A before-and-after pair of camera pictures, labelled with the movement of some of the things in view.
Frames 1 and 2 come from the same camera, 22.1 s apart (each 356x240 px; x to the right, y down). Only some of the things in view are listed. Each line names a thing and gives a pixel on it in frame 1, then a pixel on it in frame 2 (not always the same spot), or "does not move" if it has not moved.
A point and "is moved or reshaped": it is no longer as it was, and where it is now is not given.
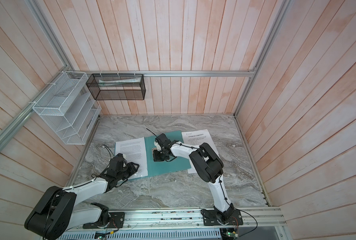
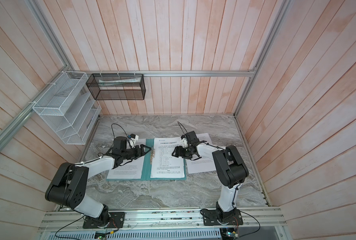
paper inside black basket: x=106 y=82 does not move
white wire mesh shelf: x=69 y=106 does not move
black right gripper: x=157 y=157 → x=179 y=152
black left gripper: x=131 y=166 → x=143 y=152
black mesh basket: x=117 y=86 does not move
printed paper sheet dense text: x=134 y=150 is moved or reshaped
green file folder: x=155 y=168 → x=148 y=142
